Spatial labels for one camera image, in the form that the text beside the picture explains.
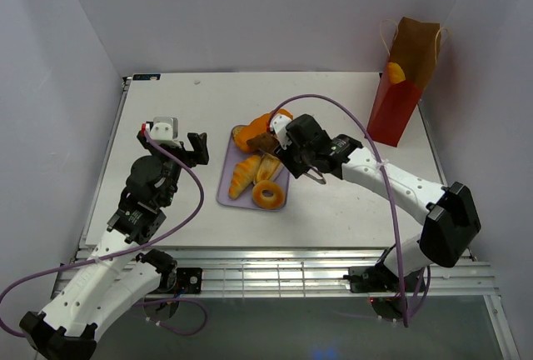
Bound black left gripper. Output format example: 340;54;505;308
138;132;208;207

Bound metal serving tongs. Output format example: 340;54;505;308
257;147;328;186

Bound dark brown chocolate bread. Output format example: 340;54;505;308
247;132;279;154

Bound striped croissant bread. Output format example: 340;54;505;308
228;154;262;200

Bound golden bagel ring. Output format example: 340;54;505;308
252;180;286;211

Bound pink sugared round bread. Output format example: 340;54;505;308
386;62;406;84

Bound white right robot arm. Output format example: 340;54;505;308
270;114;481;293

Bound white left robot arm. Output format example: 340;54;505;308
19;122;209;359

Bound long orange bread loaf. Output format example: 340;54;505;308
232;113;270;153

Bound red brown paper bag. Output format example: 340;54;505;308
366;17;447;147

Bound lavender plastic tray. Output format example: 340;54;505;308
217;132;291;212

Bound sliced baguette piece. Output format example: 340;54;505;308
232;125;246;137

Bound white iced hotdog bun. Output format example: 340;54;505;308
253;153;284;184

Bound black table label sticker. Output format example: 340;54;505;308
132;73;161;81

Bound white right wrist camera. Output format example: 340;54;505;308
269;113;292;150

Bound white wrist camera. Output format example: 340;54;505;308
269;113;292;150
142;117;180;147

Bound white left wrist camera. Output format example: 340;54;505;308
142;117;180;147

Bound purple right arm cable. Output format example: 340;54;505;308
272;94;432;328

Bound aluminium rail frame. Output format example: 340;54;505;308
52;247;501;298

